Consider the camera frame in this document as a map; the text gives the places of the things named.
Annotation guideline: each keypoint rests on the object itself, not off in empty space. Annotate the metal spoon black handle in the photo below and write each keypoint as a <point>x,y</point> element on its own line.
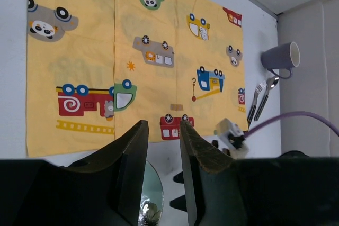
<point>270,84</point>

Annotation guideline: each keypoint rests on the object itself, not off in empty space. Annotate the yellow car print cloth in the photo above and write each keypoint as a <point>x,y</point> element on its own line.
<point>96,67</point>

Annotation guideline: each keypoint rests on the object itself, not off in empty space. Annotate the purple mug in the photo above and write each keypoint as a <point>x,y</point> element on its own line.
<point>285,56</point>

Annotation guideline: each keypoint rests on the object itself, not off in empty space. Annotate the metal fork black handle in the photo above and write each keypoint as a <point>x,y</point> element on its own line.
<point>257,91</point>

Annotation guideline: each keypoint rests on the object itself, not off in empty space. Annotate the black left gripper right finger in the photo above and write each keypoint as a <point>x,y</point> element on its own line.
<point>220,190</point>

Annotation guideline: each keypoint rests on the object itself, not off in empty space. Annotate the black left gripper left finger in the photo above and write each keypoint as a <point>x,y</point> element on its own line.
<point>103,188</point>

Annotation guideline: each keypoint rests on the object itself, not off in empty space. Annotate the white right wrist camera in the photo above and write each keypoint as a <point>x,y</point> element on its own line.
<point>233,137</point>

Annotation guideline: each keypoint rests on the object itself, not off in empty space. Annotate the green floral plate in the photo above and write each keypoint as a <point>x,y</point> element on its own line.
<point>152,198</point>

